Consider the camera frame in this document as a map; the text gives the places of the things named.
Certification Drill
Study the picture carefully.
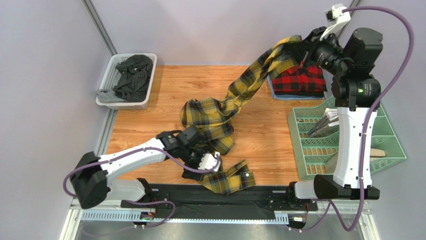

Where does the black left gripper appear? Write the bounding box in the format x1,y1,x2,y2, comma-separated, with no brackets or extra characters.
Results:
179,145,214,181

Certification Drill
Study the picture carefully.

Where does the yellow black plaid shirt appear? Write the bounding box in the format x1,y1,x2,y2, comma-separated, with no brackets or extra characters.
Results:
180,35,302,196

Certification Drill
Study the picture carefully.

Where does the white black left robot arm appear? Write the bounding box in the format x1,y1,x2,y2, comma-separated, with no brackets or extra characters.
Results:
64,126,222,209

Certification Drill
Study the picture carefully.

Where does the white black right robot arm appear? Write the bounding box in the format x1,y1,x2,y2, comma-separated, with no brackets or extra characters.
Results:
286,27,383,201

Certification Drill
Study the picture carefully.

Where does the white paper stack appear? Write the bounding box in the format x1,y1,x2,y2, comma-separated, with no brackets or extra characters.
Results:
307,108,339,138

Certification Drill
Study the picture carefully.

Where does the red black plaid folded shirt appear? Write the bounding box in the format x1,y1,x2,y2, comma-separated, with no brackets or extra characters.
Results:
270,65,328,97

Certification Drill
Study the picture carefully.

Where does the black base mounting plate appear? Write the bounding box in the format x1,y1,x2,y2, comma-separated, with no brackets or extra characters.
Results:
119,182,319,221

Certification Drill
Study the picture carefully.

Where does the dark grey shirt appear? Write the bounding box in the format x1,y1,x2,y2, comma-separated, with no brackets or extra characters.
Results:
95,54,154,104

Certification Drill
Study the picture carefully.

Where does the green plastic file organizer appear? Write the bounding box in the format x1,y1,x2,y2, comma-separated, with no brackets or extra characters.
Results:
288,97,407,181

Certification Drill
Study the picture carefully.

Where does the white plastic laundry basket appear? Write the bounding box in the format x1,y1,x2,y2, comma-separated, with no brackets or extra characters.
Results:
95,53,158,110

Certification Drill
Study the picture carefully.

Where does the wooden block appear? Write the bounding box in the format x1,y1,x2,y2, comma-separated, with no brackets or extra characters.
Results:
369,148,386,158

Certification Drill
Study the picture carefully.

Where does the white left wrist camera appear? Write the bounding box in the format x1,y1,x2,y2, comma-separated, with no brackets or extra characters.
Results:
198,151,222,173

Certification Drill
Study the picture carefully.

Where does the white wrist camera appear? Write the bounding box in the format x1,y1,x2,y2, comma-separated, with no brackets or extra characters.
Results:
198,151,222,173
319,3,351,41

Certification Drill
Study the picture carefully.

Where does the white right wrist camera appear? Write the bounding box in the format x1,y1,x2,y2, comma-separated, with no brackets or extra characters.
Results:
319,3,351,41

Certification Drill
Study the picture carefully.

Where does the right aluminium corner post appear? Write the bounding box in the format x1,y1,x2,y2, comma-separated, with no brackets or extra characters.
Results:
334,0,364,38

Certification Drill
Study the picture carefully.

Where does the aluminium corner post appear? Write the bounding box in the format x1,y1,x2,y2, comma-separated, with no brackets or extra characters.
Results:
81,0,118,56
334,0,364,38

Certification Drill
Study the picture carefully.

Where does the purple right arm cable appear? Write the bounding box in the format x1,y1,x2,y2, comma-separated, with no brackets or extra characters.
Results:
286,6,415,233

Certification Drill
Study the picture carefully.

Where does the aluminium frame rail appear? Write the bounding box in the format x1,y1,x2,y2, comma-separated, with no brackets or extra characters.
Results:
59,109,380,240

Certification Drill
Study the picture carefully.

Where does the left aluminium corner post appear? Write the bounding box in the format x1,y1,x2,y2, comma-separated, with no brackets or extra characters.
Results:
81,0,118,56

